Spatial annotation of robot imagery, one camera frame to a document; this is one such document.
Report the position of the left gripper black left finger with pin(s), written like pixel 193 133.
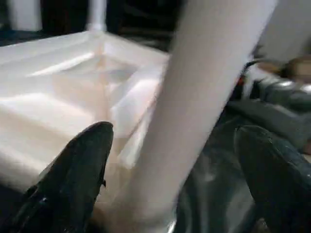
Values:
pixel 68 184

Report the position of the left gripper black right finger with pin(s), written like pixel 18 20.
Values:
pixel 277 174

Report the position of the white plastic stool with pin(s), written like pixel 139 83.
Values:
pixel 73 97

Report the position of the black glossy mat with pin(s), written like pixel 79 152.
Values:
pixel 213 182

